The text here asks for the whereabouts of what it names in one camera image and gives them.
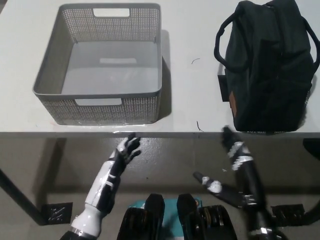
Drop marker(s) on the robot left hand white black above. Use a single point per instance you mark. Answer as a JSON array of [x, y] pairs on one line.
[[107, 185]]

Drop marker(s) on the robot right hand white black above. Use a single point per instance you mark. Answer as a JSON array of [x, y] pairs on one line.
[[246, 175]]

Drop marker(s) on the dark green lunch bag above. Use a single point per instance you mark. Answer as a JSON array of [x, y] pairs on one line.
[[270, 87]]

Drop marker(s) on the robot body black teal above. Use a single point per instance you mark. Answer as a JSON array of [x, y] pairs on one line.
[[155, 220]]

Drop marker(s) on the short dark thread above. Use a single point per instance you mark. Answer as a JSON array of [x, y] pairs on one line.
[[199, 126]]

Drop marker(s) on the black rounded object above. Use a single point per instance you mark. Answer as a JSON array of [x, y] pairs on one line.
[[312, 148]]

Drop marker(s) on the black table leg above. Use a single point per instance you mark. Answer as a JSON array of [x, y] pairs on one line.
[[313, 203], [22, 197]]

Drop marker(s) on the grey perforated plastic basket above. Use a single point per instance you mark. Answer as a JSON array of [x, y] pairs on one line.
[[140, 110]]

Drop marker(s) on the black tape patch on table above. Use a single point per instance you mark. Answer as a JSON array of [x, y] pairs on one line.
[[222, 85]]

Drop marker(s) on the thin curved dark thread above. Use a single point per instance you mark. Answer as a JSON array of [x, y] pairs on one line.
[[195, 60]]

